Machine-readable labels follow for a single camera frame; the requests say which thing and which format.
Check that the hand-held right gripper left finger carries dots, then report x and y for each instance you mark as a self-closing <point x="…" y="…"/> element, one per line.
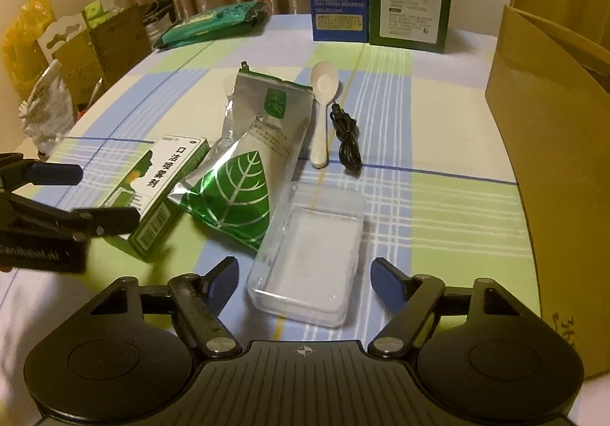
<point x="221" y="278"/>

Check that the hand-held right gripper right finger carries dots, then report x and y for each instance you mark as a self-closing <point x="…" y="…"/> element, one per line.
<point x="386" y="278"/>

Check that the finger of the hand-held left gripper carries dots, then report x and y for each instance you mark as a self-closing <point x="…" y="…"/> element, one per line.
<point x="57" y="174"/>
<point x="114" y="218"/>

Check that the green white medicine box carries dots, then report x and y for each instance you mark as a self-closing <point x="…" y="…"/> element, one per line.
<point x="162" y="183"/>

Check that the clear plastic box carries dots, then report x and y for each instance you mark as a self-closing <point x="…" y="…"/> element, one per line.
<point x="309" y="254"/>

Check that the brown cardboard box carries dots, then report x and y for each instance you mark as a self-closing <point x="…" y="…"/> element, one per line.
<point x="548" y="168"/>

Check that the white plastic spoon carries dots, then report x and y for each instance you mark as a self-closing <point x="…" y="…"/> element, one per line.
<point x="324" y="82"/>

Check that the checkered cloth desktop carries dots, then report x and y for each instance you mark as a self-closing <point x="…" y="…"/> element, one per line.
<point x="429" y="216"/>

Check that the clear crinkled plastic bag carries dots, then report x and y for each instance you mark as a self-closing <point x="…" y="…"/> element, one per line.
<point x="47" y="106"/>

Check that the green leaf foil pouch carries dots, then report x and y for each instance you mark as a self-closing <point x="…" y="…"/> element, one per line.
<point x="228" y="197"/>

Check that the yellow plastic bag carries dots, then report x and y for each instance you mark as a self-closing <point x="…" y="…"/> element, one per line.
<point x="24" y="40"/>

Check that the open brown carton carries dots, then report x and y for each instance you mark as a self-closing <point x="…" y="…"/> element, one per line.
<point x="114" y="44"/>

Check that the stack of green tissue packs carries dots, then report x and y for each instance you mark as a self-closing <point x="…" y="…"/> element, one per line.
<point x="100" y="11"/>

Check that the silver foil pouch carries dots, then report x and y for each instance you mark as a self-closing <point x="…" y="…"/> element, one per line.
<point x="271" y="106"/>

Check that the green plastic packet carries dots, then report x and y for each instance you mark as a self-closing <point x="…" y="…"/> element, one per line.
<point x="209" y="23"/>

